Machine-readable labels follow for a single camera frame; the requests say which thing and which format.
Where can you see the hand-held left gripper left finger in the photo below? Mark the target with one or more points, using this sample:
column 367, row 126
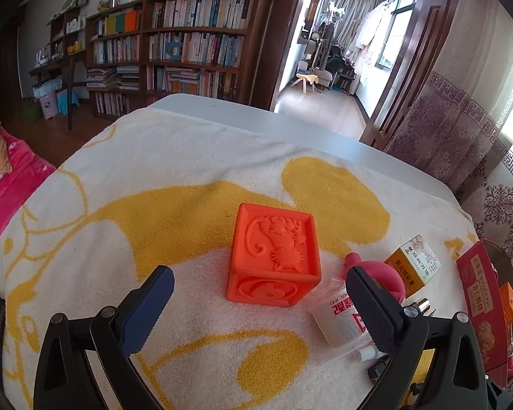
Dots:
column 147, row 311

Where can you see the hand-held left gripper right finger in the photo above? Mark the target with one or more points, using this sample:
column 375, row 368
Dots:
column 374, row 311

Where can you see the yellow white medicine box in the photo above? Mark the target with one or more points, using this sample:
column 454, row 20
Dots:
column 410, row 264

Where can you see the red metal tin container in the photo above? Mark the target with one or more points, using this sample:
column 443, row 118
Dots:
column 479, row 290

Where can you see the white tube in clear packet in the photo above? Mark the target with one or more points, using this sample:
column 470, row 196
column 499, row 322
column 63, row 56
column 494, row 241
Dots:
column 337, row 316

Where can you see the small silver capped tube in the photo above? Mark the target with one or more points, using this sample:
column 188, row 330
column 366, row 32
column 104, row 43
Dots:
column 423, row 305

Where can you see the small black object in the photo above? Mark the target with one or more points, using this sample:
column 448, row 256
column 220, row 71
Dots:
column 377, row 369

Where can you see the white yellow printed towel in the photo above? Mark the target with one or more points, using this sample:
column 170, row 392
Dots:
column 175, row 158

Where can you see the pink blanket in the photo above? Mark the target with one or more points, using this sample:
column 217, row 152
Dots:
column 8, row 196

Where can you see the patterned window curtain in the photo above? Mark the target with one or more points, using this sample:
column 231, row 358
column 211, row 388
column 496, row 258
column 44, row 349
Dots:
column 453, row 115

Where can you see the blue plastic stool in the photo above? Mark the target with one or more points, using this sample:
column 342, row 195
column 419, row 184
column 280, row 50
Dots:
column 66, row 102

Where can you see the lilac plastic bin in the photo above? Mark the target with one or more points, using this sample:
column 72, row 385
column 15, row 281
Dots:
column 49, row 106

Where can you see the green plastic bin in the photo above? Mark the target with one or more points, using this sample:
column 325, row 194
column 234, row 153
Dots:
column 32, row 111

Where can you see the white plastic stool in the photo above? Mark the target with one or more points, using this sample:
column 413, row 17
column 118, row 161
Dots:
column 303, row 87

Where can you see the yellow cloth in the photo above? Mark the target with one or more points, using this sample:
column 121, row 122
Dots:
column 308, row 78

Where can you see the black chair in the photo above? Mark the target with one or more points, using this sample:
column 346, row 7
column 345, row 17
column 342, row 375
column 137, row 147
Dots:
column 340, row 68

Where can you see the dark wooden desk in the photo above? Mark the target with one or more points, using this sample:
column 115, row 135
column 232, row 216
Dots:
column 70, row 77

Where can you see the wooden bookcase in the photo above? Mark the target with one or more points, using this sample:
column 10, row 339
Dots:
column 144, row 51

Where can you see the dark framed window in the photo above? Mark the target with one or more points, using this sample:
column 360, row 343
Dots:
column 393, row 51

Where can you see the grey chair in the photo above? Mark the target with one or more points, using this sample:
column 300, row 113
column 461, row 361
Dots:
column 310, row 49

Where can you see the coat rack with dark clothes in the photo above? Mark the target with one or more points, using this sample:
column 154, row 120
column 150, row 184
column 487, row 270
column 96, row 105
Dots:
column 325, row 34

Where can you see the wooden display shelf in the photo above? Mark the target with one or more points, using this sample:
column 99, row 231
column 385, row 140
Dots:
column 62, row 30

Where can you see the rows of books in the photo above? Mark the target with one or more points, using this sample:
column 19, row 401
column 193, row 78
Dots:
column 196, row 13

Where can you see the dark wooden door frame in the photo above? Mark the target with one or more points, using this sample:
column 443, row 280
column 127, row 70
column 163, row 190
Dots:
column 278, row 51

